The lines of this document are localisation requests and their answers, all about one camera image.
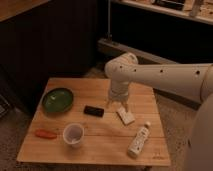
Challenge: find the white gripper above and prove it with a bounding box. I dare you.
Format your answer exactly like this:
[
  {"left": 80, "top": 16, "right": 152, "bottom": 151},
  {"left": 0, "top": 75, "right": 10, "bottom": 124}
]
[{"left": 106, "top": 88, "right": 129, "bottom": 111}]

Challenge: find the white sponge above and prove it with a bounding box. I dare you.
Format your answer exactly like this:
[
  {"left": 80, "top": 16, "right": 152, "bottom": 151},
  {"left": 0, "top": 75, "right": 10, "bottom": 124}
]
[{"left": 116, "top": 107, "right": 135, "bottom": 125}]

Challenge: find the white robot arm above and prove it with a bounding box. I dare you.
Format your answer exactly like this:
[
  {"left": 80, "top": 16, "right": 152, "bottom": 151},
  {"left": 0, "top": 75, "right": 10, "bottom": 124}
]
[{"left": 105, "top": 53, "right": 213, "bottom": 171}]

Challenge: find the white ceramic cup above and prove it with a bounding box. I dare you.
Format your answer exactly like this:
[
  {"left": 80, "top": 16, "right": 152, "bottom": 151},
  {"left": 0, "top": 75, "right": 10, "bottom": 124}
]
[{"left": 63, "top": 123, "right": 84, "bottom": 148}]

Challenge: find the black rectangular object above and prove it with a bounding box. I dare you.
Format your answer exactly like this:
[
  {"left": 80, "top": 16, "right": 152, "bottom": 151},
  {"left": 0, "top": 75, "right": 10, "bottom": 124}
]
[{"left": 84, "top": 106, "right": 104, "bottom": 117}]

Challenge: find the white plastic bottle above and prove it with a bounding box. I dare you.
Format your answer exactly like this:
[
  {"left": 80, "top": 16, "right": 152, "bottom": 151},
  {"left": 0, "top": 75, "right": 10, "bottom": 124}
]
[{"left": 127, "top": 122, "right": 151, "bottom": 158}]

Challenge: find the wooden table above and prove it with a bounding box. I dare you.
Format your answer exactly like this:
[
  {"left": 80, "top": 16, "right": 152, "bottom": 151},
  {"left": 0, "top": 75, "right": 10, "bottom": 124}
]
[{"left": 17, "top": 78, "right": 170, "bottom": 166}]

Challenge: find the green bowl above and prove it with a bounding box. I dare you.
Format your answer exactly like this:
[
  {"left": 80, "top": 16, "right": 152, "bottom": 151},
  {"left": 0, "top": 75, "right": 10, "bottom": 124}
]
[{"left": 42, "top": 88, "right": 74, "bottom": 113}]

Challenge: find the orange carrot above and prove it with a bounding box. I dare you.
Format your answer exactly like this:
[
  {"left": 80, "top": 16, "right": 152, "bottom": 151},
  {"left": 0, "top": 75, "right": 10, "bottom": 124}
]
[{"left": 35, "top": 129, "right": 57, "bottom": 139}]

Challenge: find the dark cabinet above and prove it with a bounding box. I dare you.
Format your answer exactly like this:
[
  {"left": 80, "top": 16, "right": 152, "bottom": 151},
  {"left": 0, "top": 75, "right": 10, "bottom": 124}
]
[{"left": 0, "top": 0, "right": 98, "bottom": 114}]

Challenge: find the wooden shelf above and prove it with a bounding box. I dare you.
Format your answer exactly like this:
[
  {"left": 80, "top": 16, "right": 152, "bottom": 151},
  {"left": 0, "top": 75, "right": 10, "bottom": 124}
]
[{"left": 113, "top": 0, "right": 213, "bottom": 25}]

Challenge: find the grey metal rail beam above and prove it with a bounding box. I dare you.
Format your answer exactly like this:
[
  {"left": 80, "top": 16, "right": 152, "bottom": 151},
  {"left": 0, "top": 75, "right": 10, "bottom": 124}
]
[{"left": 98, "top": 38, "right": 175, "bottom": 64}]

